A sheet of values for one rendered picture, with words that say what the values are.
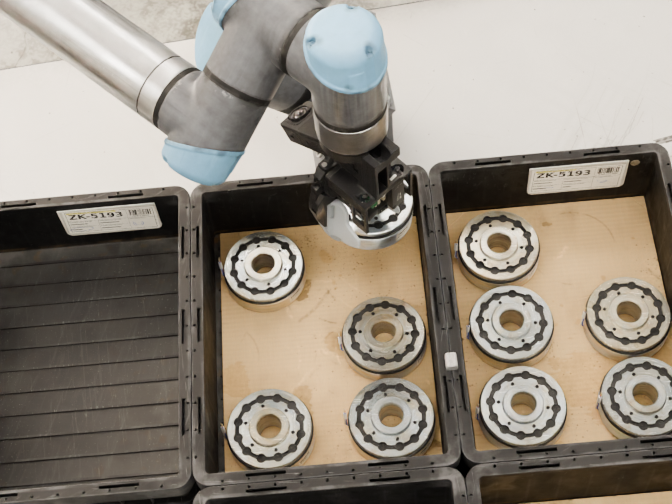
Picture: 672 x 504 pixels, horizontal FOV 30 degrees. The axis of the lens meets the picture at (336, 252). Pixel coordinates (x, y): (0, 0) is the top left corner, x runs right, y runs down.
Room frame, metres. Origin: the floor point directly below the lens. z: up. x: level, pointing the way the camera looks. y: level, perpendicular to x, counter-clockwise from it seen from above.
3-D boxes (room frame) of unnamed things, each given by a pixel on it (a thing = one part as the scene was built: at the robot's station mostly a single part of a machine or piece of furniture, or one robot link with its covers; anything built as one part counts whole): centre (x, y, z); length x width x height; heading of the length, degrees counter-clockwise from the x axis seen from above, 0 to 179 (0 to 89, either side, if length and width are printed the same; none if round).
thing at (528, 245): (0.77, -0.21, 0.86); 0.10 x 0.10 x 0.01
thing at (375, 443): (0.56, -0.04, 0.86); 0.10 x 0.10 x 0.01
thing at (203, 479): (0.67, 0.03, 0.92); 0.40 x 0.30 x 0.02; 177
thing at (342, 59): (0.75, -0.03, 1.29); 0.09 x 0.08 x 0.11; 40
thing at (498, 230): (0.77, -0.21, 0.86); 0.05 x 0.05 x 0.01
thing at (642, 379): (0.55, -0.34, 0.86); 0.05 x 0.05 x 0.01
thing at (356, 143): (0.75, -0.04, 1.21); 0.08 x 0.08 x 0.05
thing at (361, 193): (0.74, -0.04, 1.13); 0.09 x 0.08 x 0.12; 37
